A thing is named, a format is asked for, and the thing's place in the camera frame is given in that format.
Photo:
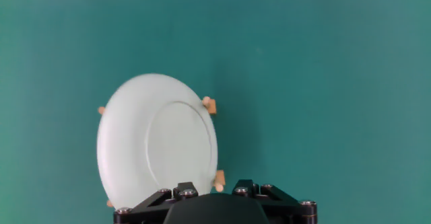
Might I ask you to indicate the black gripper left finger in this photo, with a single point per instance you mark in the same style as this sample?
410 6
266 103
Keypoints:
148 205

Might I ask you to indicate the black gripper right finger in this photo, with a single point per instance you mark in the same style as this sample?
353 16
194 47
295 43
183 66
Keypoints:
286 210

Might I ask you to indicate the pale green round dish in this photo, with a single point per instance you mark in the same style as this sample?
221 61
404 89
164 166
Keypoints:
151 133

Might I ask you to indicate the wooden dish rack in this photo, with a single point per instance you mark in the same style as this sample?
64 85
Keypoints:
212 107

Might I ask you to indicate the green table mat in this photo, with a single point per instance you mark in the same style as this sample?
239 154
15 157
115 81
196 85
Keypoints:
320 82

